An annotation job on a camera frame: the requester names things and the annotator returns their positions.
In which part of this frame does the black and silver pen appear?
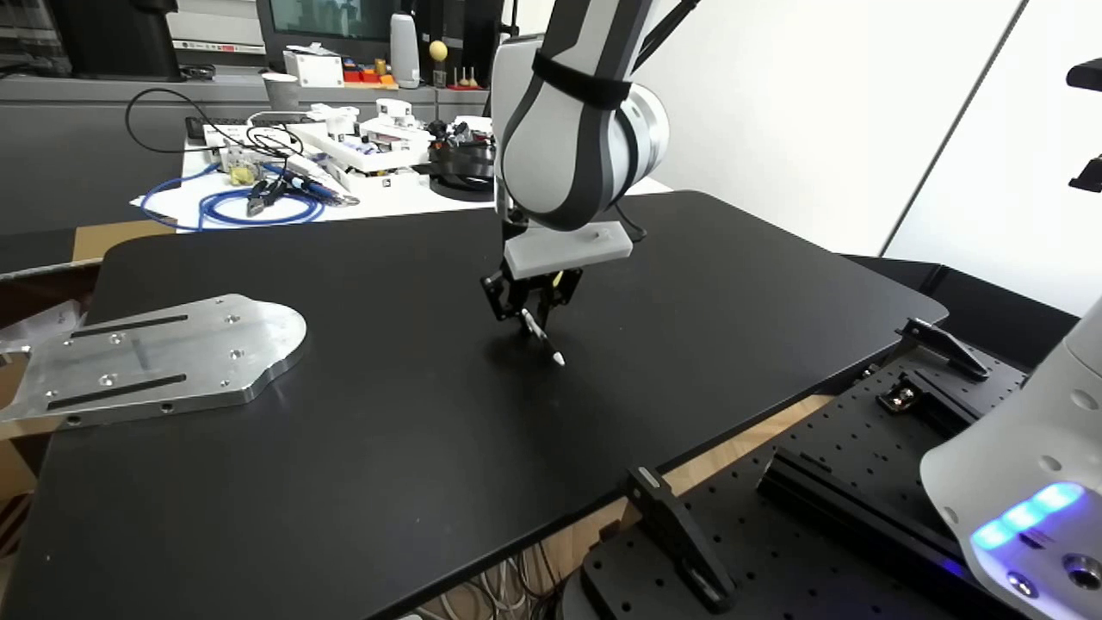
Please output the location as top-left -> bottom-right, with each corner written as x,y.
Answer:
521,308 -> 567,367

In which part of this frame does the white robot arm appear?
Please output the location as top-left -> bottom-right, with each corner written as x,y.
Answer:
480,0 -> 699,335

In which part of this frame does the blue cable coil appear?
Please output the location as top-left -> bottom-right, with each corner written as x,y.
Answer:
136,157 -> 330,233

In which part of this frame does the black table clamp far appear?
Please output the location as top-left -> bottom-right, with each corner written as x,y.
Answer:
902,316 -> 989,382

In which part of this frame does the black table clamp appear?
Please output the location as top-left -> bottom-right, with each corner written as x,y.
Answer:
902,316 -> 989,382
630,464 -> 732,612

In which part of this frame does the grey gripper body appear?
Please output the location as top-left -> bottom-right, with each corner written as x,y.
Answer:
501,219 -> 633,279

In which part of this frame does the silver metal plate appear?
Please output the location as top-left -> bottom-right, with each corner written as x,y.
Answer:
0,292 -> 305,429

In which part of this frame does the black perforated base board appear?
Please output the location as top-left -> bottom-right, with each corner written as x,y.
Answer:
553,347 -> 1022,620

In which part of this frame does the black computer monitor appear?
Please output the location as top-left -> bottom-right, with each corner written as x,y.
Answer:
255,0 -> 394,67

